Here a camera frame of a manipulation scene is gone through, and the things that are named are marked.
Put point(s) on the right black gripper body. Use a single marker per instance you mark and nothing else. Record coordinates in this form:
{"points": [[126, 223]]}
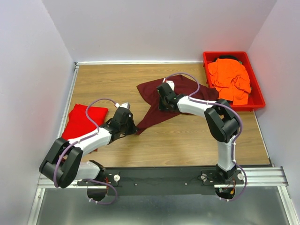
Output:
{"points": [[162, 106]]}

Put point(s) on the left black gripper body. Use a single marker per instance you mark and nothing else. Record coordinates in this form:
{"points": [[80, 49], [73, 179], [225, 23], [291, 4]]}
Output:
{"points": [[128, 129]]}

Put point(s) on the maroon t shirt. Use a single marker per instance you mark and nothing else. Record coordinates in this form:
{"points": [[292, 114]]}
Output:
{"points": [[183, 85]]}

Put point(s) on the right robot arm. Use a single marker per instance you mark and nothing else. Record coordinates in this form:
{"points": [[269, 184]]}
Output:
{"points": [[223, 123]]}

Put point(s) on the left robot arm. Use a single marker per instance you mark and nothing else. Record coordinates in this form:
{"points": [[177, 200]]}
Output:
{"points": [[63, 165]]}

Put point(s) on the folded red t shirt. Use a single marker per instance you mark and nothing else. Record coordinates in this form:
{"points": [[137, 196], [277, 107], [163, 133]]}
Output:
{"points": [[78, 124]]}

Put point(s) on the orange t shirt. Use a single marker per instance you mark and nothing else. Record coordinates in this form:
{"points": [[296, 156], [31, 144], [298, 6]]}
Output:
{"points": [[230, 78]]}

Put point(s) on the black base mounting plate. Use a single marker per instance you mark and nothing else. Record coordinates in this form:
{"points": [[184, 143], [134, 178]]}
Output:
{"points": [[174, 180]]}

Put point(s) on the red plastic bin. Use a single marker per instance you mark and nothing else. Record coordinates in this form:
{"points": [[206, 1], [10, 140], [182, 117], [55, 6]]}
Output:
{"points": [[255, 100]]}

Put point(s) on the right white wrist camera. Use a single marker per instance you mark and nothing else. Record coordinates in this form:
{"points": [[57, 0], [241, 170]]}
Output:
{"points": [[171, 84]]}

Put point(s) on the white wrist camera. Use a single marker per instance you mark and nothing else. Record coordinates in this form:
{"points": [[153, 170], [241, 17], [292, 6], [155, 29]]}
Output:
{"points": [[171, 84], [125, 105]]}

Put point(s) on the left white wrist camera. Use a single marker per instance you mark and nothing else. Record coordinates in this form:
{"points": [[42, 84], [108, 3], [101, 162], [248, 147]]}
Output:
{"points": [[125, 105]]}

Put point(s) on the aluminium frame rail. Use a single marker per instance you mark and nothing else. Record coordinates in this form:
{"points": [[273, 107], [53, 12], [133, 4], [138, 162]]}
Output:
{"points": [[256, 177]]}

